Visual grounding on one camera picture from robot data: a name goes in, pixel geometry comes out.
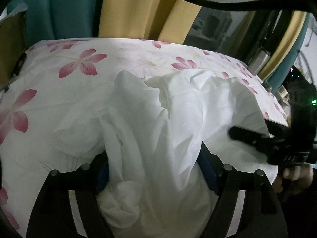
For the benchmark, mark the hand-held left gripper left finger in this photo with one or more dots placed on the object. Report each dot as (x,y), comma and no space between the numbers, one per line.
(102,177)

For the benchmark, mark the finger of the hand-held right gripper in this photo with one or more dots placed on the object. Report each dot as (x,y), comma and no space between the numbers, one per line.
(276,127)
(247,138)

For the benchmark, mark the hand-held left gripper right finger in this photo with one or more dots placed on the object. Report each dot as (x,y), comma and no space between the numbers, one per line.
(209,172)

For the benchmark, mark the white garment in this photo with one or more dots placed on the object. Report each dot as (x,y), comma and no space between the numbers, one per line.
(153,119)

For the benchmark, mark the person's right hand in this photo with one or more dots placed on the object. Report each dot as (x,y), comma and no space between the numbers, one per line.
(297,178)

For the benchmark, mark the teal curtain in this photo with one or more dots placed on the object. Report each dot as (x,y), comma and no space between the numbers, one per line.
(64,12)
(292,62)

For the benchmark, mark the steel thermos bottle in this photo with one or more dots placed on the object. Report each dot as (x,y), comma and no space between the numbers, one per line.
(258,62)

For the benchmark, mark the yellow curtain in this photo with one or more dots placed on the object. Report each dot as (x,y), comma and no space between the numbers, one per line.
(138,12)
(284,44)

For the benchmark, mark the floral bed sheet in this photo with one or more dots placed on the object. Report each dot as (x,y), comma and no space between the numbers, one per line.
(62,84)

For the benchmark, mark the glass sliding door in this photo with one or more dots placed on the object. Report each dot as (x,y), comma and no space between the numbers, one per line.
(223,24)

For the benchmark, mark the black screwdriver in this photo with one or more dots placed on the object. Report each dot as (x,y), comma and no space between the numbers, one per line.
(21,63)

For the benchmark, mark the cardboard box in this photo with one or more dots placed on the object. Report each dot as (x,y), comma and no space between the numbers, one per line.
(12,49)

